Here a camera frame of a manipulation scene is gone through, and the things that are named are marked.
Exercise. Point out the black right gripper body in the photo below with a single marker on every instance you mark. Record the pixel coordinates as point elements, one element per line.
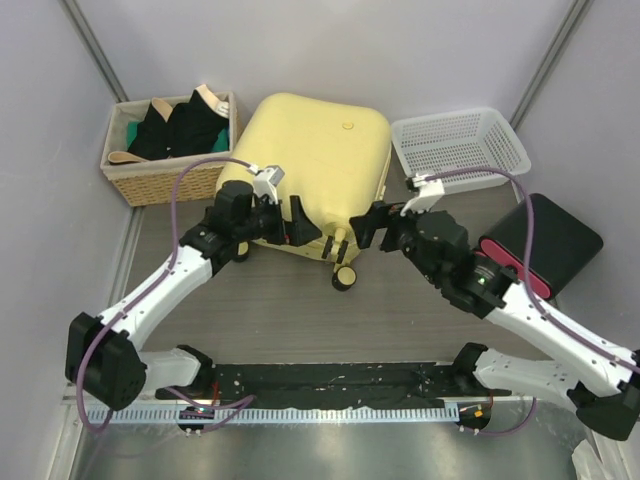
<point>400,235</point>

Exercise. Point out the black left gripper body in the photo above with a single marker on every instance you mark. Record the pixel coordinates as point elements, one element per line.
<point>265,222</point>

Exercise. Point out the yellow hard-shell suitcase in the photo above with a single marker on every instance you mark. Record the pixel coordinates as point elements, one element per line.
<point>335,159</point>

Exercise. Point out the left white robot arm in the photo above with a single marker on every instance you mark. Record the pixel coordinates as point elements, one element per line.
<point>104,353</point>

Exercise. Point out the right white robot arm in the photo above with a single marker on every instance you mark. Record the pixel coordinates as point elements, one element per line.
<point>595,378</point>

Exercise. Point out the green cloth in basket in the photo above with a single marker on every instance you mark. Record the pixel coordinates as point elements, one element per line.
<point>221,144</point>

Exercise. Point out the black clothing in basket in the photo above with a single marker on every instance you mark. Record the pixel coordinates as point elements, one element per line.
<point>186,129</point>

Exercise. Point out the white plastic mesh basket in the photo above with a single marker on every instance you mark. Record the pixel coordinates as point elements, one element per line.
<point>477,137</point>

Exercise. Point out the beige item with white tag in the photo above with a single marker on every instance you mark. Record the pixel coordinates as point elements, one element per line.
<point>218,106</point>

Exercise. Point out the black and pink drawer box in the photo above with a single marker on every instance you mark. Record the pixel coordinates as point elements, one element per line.
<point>562,245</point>

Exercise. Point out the beige shoe insole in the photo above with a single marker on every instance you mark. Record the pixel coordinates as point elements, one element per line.
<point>119,157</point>

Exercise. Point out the crumpled white plastic bag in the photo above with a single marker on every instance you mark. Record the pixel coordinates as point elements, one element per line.
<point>587,464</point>

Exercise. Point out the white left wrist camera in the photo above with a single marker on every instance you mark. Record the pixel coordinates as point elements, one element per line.
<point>265,181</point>

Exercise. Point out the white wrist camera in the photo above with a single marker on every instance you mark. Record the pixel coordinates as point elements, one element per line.
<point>428,190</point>
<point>265,181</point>

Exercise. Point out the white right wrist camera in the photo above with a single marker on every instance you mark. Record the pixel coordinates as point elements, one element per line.
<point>428,190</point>

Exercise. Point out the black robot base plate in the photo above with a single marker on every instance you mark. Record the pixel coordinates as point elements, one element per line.
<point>333,386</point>

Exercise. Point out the white slotted cable duct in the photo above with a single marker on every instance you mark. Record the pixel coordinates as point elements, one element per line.
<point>182,414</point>

